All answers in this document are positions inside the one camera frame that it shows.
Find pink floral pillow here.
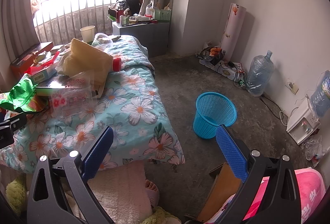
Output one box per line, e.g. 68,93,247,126
197,155,329,223

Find left grey curtain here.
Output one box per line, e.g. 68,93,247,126
1,0,39,61

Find wooden stool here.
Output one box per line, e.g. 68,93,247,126
196,162,241,222

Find black bag on cabinet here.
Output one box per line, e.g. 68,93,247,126
115,0,141,15

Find clear plastic zip bag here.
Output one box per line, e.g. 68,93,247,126
50,70,100,118

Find green snack bag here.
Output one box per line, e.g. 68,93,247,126
0,74,37,112

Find floral blue quilt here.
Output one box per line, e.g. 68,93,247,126
1,33,185,174

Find rolled floral wallpaper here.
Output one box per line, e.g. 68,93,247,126
220,3,247,61

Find white cardboard box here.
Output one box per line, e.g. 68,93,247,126
35,76,98,98

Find blue plastic waste basket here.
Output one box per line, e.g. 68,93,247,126
193,92,237,139

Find grey cabinet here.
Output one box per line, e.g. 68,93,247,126
112,22,170,57

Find white paper cup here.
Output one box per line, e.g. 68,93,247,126
80,25,95,43

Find white milk bottle red cap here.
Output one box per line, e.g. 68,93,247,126
112,57,122,72

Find green plastic basket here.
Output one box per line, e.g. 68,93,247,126
154,9,172,21

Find white water dispenser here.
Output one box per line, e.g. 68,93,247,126
286,97,321,145

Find white plastic jug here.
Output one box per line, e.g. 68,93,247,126
145,0,155,18

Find white power strip box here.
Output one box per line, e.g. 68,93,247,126
199,58,245,83

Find large clear water jug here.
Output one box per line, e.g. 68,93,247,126
246,50,275,97

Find yellow paper bag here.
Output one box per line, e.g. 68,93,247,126
56,38,114,98

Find orange red box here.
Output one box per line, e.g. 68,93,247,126
10,41,54,80

